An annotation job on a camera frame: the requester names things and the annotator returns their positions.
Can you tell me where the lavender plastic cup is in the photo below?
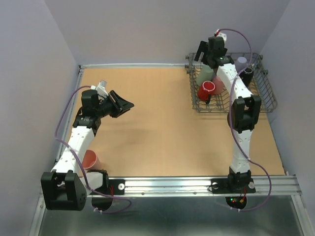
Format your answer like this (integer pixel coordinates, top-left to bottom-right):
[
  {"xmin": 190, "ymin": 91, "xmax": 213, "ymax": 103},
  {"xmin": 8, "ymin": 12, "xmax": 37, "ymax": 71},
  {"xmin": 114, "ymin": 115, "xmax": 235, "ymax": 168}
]
[{"xmin": 234, "ymin": 57, "xmax": 247, "ymax": 72}]

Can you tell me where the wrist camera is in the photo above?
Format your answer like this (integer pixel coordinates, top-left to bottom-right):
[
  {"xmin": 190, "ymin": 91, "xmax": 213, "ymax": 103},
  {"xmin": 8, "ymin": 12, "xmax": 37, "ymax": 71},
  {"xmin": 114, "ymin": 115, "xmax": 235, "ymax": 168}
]
[
  {"xmin": 214, "ymin": 29, "xmax": 227, "ymax": 43},
  {"xmin": 90, "ymin": 80, "xmax": 108, "ymax": 98}
]

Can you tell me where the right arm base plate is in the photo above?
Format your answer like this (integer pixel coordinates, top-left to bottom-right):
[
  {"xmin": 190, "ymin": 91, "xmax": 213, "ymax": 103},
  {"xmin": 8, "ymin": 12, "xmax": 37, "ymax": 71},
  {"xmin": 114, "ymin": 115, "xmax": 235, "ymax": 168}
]
[{"xmin": 211, "ymin": 177, "xmax": 256, "ymax": 194}]

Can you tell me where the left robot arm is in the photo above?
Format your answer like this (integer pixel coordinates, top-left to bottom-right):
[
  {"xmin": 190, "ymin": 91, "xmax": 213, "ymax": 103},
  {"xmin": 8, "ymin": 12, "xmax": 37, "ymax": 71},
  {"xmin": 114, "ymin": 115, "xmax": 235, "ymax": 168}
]
[{"xmin": 40, "ymin": 86, "xmax": 134, "ymax": 211}]

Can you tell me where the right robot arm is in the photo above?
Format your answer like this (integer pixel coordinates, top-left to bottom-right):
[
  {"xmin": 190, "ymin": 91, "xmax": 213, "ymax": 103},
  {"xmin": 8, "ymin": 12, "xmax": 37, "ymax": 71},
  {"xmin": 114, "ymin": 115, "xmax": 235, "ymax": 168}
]
[{"xmin": 195, "ymin": 36, "xmax": 261, "ymax": 194}]

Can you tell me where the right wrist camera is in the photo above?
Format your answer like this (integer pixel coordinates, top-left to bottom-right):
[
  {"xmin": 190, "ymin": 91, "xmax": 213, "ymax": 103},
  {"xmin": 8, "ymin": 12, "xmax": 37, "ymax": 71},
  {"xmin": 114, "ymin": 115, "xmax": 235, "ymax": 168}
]
[{"xmin": 214, "ymin": 29, "xmax": 227, "ymax": 43}]

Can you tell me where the red mug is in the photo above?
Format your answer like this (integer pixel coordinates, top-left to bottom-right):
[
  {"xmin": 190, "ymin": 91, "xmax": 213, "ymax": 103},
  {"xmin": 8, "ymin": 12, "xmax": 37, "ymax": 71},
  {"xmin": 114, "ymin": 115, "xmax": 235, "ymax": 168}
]
[{"xmin": 197, "ymin": 81, "xmax": 216, "ymax": 104}]

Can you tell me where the pink cup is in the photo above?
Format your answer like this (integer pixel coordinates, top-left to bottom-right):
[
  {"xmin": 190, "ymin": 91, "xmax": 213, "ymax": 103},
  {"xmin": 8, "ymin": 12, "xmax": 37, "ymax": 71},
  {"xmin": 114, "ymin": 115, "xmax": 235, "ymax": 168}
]
[
  {"xmin": 212, "ymin": 76, "xmax": 224, "ymax": 95},
  {"xmin": 82, "ymin": 150, "xmax": 101, "ymax": 170}
]

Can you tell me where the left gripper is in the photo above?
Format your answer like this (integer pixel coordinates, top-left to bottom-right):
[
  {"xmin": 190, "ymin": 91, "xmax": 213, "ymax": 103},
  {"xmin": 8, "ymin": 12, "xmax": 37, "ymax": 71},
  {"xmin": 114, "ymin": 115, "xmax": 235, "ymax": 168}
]
[{"xmin": 95, "ymin": 90, "xmax": 134, "ymax": 118}]

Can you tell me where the grey wire dish rack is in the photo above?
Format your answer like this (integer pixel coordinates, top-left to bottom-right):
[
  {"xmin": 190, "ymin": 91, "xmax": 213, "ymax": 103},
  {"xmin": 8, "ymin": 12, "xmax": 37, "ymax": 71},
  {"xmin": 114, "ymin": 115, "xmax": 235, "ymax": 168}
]
[{"xmin": 185, "ymin": 53, "xmax": 277, "ymax": 113}]

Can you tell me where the green plastic cup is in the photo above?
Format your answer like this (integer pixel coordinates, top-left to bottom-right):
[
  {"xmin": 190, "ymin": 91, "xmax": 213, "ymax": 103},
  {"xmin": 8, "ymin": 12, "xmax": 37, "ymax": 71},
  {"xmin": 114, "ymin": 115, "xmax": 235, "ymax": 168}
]
[{"xmin": 196, "ymin": 64, "xmax": 214, "ymax": 86}]

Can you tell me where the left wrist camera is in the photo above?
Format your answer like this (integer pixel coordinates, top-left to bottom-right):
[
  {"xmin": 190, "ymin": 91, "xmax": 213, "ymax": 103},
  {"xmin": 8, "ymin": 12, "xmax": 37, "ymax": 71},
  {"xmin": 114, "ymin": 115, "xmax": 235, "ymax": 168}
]
[{"xmin": 90, "ymin": 80, "xmax": 108, "ymax": 98}]

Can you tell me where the aluminium rail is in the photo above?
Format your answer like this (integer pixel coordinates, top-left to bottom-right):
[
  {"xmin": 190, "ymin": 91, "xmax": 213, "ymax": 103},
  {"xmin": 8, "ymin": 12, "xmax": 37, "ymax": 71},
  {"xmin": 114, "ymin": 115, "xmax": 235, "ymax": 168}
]
[{"xmin": 39, "ymin": 175, "xmax": 302, "ymax": 197}]

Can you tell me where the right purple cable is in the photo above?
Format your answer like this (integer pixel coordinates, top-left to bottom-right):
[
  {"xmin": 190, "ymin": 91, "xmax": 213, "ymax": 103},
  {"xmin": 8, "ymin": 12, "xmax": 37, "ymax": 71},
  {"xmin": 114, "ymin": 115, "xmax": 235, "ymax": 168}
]
[{"xmin": 221, "ymin": 29, "xmax": 273, "ymax": 212}]

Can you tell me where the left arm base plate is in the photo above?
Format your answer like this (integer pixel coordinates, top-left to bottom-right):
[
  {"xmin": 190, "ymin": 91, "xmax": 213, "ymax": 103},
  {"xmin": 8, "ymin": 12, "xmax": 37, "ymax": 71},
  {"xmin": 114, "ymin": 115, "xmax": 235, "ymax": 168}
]
[{"xmin": 93, "ymin": 178, "xmax": 125, "ymax": 195}]

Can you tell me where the black mug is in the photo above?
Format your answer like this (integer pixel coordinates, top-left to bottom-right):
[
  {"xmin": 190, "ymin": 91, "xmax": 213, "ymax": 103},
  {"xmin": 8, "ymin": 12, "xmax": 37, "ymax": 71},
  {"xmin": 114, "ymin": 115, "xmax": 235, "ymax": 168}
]
[{"xmin": 240, "ymin": 66, "xmax": 253, "ymax": 87}]

